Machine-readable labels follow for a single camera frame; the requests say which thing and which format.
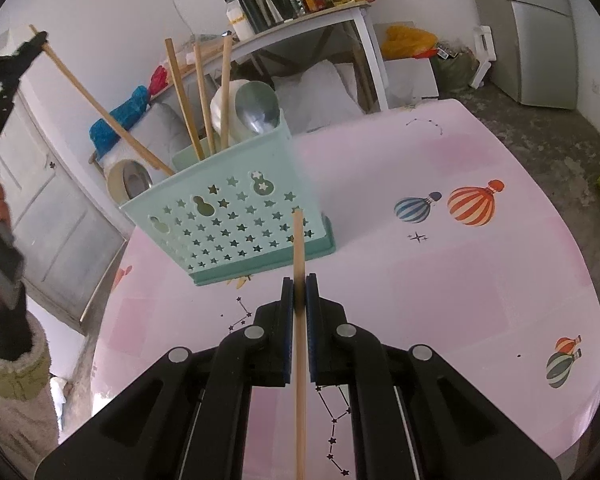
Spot dark green bag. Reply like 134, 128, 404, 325
429, 46, 481, 94

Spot white sack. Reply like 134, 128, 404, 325
271, 59, 362, 134

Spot white plastic bottle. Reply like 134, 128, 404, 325
223, 0, 256, 42

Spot grey wrapped bundle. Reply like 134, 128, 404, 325
100, 102, 197, 182

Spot yellow plastic bag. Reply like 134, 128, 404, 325
381, 24, 439, 59

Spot white panel door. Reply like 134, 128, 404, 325
0, 35, 127, 327

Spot white side table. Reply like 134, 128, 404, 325
150, 2, 390, 112

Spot grey refrigerator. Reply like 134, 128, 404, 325
485, 0, 597, 112

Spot electric kettle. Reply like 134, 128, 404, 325
255, 0, 294, 24

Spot large metal spoon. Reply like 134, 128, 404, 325
234, 80, 284, 137

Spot red plastic bag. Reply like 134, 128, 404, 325
149, 64, 169, 94

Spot white plastic stool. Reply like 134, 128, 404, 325
472, 25, 497, 92

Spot black thermos flask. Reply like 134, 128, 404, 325
235, 0, 269, 34

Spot bundle of wooden chopsticks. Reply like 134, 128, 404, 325
29, 24, 177, 177

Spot three wooden chopsticks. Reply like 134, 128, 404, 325
164, 37, 207, 162

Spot white ceramic spoon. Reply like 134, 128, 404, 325
209, 79, 247, 142

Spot small metal spoon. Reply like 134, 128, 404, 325
122, 165, 151, 196

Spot cream plastic ladle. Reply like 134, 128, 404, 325
105, 158, 154, 207

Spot wooden chopstick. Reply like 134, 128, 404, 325
193, 42, 217, 157
291, 209, 307, 480
219, 32, 234, 152

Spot person's left forearm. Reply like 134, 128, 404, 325
0, 305, 62, 461

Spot blue plastic bag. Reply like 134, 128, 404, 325
89, 85, 149, 152

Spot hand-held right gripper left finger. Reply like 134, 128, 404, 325
34, 276, 295, 480

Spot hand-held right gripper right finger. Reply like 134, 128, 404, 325
305, 273, 564, 480

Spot teal plastic utensil holder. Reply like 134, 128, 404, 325
119, 110, 337, 287

